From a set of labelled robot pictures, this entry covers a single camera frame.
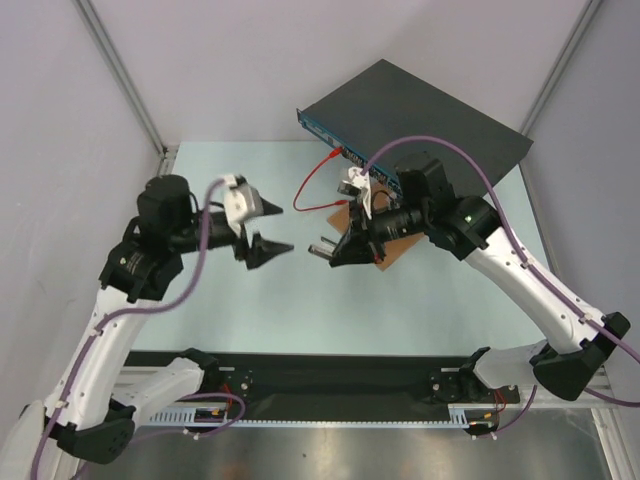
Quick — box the silver transceiver module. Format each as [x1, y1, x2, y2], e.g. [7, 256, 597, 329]
[308, 236, 337, 260]

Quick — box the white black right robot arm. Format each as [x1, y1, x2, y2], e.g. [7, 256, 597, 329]
[328, 153, 630, 402]

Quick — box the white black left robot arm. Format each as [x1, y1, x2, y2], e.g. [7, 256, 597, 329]
[7, 174, 293, 479]

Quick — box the wooden base board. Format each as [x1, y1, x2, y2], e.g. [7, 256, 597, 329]
[327, 183, 425, 272]

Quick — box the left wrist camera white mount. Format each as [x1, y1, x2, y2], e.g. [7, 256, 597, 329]
[223, 175, 264, 238]

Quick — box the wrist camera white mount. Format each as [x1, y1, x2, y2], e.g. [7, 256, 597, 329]
[223, 175, 264, 238]
[337, 166, 372, 220]

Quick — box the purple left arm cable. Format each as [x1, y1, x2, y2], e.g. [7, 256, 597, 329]
[30, 178, 246, 480]

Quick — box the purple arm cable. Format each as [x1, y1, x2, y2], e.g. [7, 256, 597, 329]
[30, 178, 246, 480]
[359, 135, 640, 441]

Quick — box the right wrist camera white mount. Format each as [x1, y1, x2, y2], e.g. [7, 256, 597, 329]
[337, 166, 372, 220]

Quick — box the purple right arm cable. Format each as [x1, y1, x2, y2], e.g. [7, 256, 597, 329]
[359, 135, 640, 441]

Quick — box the red ethernet cable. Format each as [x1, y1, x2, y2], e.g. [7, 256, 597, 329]
[292, 147, 351, 213]

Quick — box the aluminium frame post left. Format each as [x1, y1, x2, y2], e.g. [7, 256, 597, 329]
[71, 0, 178, 163]

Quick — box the aluminium frame post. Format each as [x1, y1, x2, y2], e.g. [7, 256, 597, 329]
[519, 0, 607, 136]
[71, 0, 178, 163]

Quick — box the blue black network switch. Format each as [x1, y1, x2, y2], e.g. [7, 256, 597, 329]
[297, 59, 533, 196]

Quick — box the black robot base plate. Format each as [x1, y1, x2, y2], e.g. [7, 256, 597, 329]
[124, 349, 521, 422]

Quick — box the grey slotted cable duct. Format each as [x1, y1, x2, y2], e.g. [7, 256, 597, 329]
[144, 405, 498, 434]

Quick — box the aluminium frame post right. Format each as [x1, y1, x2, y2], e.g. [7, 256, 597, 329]
[519, 0, 607, 136]

